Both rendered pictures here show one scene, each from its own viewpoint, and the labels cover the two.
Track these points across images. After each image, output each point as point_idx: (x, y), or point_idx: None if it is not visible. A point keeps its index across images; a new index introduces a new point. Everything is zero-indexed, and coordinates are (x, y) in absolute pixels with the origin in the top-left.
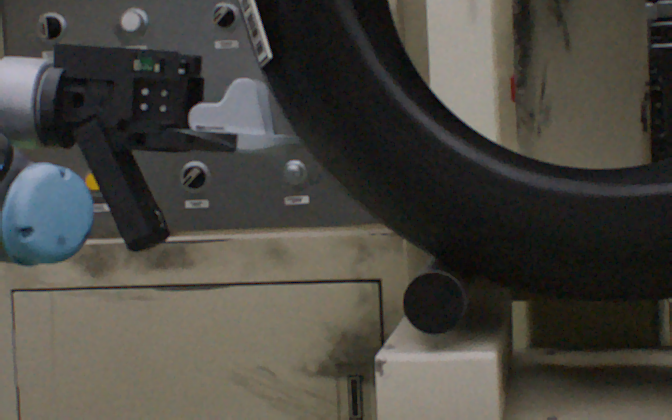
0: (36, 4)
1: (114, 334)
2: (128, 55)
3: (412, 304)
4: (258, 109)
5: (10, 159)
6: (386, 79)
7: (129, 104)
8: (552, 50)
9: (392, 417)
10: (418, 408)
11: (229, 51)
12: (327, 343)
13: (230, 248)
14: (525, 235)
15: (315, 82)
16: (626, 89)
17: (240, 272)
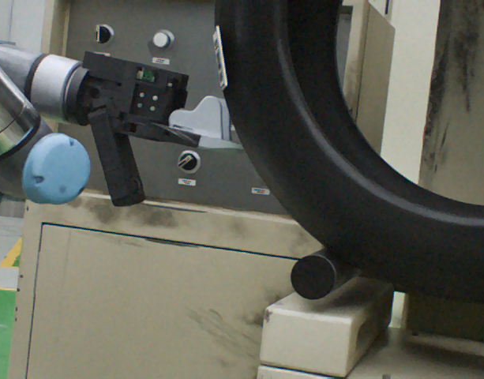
0: (95, 16)
1: (110, 267)
2: (133, 67)
3: (297, 275)
4: (219, 120)
5: (37, 127)
6: (303, 113)
7: (129, 102)
8: (455, 110)
9: (270, 353)
10: (289, 350)
11: None
12: (264, 301)
13: (204, 219)
14: (384, 240)
15: (254, 107)
16: None
17: (209, 238)
